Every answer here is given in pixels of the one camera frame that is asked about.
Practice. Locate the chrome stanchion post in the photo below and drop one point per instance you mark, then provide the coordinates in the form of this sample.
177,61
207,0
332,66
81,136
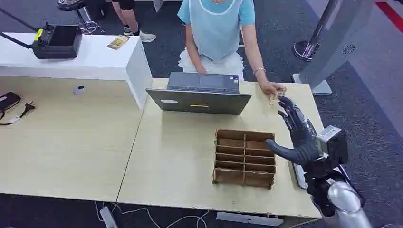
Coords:
310,45

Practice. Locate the grey open laptop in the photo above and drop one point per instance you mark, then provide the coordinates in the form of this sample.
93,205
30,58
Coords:
201,102

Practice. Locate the black stool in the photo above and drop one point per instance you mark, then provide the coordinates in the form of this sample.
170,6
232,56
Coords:
78,8

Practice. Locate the yellow printed packet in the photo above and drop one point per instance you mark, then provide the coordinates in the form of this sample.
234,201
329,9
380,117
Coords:
118,42

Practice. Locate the wooden card box with compartments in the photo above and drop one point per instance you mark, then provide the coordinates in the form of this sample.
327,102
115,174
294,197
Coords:
244,159

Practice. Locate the black pouch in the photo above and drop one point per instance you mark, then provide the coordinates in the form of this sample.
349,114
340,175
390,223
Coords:
8,100

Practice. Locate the white counter desk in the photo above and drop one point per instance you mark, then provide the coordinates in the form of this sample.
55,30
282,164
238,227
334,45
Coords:
91,59

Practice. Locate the grey table foot bar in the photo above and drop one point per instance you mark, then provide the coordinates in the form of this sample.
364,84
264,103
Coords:
248,219

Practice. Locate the grey kiosk stand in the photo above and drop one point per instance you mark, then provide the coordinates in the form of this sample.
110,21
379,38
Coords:
337,37

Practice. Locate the white power strip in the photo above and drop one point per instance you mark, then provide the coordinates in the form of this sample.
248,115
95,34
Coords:
108,217

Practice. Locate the grey flat tablet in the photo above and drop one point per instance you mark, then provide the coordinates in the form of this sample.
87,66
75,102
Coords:
299,176

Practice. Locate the black remote controller with joysticks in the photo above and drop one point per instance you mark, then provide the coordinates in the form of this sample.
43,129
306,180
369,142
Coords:
58,42

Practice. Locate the seated person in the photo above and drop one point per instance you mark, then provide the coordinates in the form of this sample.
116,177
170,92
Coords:
215,31

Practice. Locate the standing person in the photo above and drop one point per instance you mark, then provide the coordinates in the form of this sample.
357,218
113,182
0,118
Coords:
129,19

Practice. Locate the round grey desk grommet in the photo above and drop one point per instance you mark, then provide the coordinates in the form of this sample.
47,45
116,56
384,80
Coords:
79,90

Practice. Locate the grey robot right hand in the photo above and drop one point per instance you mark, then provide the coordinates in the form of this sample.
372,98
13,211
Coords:
301,138

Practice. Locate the person's left hand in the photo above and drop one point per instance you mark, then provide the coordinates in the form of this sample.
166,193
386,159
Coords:
271,87

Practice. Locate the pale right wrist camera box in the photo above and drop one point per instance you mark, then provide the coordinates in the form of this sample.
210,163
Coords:
333,141

